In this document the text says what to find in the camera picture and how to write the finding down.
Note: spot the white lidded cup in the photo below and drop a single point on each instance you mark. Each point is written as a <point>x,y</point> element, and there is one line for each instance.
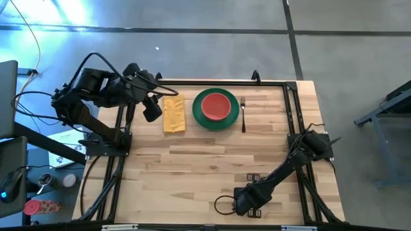
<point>69,180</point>

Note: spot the black aluminium table frame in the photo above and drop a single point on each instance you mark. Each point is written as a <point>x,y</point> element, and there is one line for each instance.
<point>290,106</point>

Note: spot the dark mouse pad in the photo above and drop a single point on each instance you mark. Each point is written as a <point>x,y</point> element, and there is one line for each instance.
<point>19,154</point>

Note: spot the black desk beam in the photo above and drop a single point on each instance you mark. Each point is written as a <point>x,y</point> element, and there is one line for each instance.
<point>48,142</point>

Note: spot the yellow cloth napkin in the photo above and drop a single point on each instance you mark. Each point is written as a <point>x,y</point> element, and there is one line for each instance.
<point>174,114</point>

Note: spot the black computer mouse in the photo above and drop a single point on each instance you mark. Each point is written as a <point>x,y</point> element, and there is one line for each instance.
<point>10,186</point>

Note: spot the green plate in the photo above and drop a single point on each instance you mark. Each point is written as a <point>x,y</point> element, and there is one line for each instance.
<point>197,112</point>

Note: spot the white paper booklet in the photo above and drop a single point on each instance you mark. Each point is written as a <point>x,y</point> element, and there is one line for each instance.
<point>65,141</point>

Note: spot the red bowl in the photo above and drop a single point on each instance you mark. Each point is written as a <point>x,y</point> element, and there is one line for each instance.
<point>216,106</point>

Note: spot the blue grey metal cart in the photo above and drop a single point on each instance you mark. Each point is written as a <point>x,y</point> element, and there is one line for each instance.
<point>385,109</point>

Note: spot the white edge label strip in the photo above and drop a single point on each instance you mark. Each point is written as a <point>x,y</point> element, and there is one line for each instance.
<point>299,228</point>
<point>119,227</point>

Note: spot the metal cup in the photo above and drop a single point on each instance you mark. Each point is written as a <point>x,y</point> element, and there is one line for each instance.
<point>45,180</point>

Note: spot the dark laptop lid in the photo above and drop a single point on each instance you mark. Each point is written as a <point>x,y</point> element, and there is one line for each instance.
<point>8,99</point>

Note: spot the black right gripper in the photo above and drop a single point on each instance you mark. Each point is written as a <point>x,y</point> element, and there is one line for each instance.
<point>253,199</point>

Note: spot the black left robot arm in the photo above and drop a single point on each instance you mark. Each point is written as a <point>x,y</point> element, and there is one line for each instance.
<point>93,123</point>

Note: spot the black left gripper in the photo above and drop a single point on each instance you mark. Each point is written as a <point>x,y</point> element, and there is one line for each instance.
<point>153,110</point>

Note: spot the silver metal fork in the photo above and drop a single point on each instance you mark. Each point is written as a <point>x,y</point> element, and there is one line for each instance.
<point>243,118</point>

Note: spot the red lidded patterned bottle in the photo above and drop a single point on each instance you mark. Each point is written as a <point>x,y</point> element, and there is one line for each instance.
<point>41,207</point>

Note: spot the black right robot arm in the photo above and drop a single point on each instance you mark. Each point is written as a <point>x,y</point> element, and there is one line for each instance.
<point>289,167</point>

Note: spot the small metal table bracket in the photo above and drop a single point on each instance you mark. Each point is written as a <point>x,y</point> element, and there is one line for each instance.
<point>254,213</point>
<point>253,176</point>

